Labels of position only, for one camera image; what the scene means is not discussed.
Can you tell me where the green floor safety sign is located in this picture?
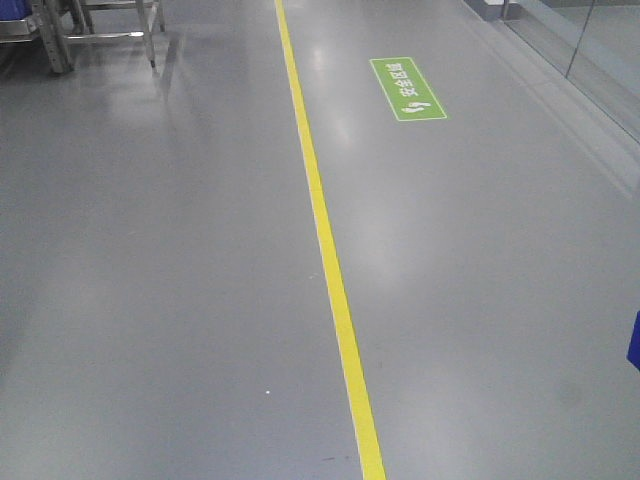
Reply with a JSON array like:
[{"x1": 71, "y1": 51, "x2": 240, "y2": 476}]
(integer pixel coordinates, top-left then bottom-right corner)
[{"x1": 369, "y1": 57, "x2": 448, "y2": 122}]

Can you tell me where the steel cart frame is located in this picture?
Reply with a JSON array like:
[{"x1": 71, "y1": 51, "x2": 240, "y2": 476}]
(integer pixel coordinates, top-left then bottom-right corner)
[{"x1": 1, "y1": 1, "x2": 166, "y2": 74}]

